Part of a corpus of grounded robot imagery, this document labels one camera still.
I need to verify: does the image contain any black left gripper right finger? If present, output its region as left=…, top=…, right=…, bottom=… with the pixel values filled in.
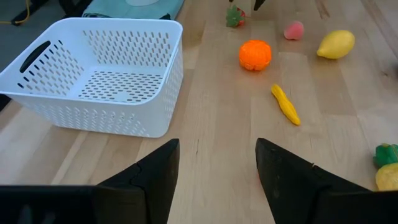
left=256, top=138, right=373, bottom=224

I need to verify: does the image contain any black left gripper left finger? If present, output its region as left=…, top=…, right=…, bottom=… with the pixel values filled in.
left=93, top=139, right=180, bottom=224

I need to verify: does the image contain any small red toy strawberry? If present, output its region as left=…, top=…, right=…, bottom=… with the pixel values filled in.
left=225, top=4, right=246, bottom=28

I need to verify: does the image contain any pink toy peach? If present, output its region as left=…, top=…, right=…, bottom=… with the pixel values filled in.
left=283, top=21, right=305, bottom=41

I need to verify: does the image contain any ridged orange toy fruit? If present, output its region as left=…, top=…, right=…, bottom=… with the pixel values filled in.
left=238, top=39, right=273, bottom=72

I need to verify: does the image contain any yellow toy lemon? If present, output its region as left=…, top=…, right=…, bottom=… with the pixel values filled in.
left=317, top=29, right=356, bottom=60

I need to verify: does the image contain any yellow toy bell pepper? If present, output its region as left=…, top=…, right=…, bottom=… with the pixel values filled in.
left=373, top=142, right=398, bottom=192

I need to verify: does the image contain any white perforated plastic basket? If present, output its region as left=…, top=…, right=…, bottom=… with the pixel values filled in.
left=0, top=17, right=184, bottom=139

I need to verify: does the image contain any teal cloth mat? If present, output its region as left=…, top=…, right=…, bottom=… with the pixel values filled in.
left=82, top=0, right=186, bottom=20

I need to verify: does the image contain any yellow floor cable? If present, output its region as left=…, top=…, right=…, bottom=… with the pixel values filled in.
left=0, top=0, right=32, bottom=26

